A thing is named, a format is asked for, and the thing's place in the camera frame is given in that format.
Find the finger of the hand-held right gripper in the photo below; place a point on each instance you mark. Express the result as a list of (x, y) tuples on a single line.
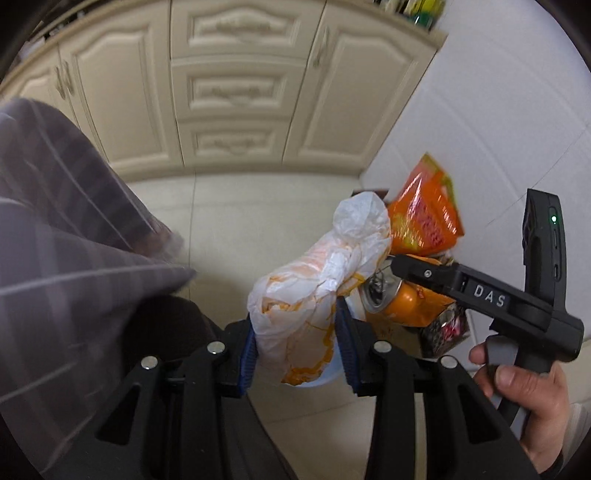
[(425, 274)]

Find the green bottle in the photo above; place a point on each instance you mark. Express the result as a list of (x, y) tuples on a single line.
[(427, 16)]

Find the orange drink can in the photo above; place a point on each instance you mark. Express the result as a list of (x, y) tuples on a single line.
[(400, 297)]

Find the person's right hand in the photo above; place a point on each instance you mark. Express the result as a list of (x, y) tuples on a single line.
[(535, 406)]

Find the white plastic bag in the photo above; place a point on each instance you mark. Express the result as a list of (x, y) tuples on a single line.
[(300, 300)]

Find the orange snack bag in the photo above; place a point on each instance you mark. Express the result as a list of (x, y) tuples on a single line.
[(425, 212)]

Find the cream cabinet drawer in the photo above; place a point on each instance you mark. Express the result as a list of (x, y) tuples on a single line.
[(244, 27), (238, 90), (235, 143)]

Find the grey checked tablecloth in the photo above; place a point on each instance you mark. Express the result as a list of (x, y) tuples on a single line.
[(55, 258)]

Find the dark patterned snack box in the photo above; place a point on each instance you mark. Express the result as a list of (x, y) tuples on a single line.
[(445, 333)]

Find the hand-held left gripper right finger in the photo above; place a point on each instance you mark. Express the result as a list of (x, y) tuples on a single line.
[(347, 353)]

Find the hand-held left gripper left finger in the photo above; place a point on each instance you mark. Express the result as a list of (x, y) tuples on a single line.
[(244, 357)]

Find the person's right forearm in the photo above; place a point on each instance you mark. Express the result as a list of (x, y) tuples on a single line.
[(579, 429)]

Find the cream cabinet door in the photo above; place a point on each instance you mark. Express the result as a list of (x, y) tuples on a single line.
[(364, 87), (117, 92), (32, 87)]

